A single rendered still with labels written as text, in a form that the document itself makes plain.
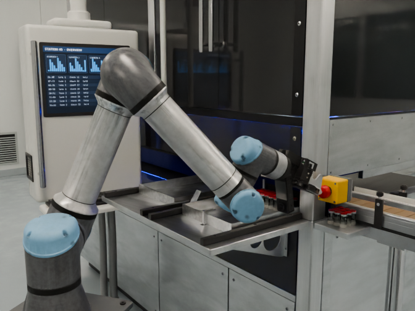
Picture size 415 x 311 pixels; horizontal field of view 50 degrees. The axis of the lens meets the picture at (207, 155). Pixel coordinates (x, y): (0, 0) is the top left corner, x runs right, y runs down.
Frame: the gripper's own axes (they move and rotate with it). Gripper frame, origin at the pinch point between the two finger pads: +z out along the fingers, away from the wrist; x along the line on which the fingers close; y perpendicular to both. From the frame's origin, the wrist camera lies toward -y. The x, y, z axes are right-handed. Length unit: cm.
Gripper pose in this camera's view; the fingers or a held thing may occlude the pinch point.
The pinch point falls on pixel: (317, 194)
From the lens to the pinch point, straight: 136.2
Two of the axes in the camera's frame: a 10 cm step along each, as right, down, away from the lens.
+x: -6.1, -1.4, 7.8
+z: 7.2, 3.2, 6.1
